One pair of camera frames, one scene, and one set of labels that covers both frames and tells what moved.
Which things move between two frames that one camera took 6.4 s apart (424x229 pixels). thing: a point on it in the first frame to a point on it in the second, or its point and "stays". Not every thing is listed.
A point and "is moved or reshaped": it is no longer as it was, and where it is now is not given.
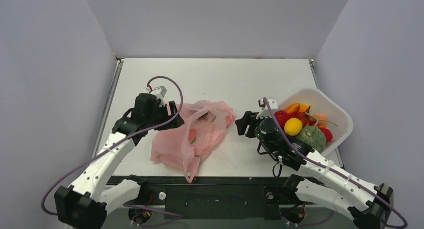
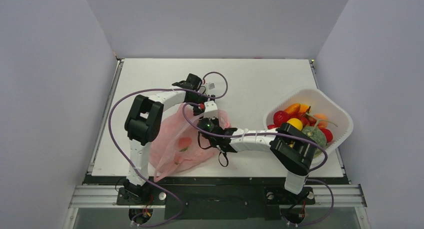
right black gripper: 250,123 to 205,125
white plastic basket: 319,102 stays
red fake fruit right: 328,133 stays
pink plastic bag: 181,148 is moved or reshaped
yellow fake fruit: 293,127 stays
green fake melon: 314,137 stays
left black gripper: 178,122 to 199,112
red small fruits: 281,116 stays
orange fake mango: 293,108 stays
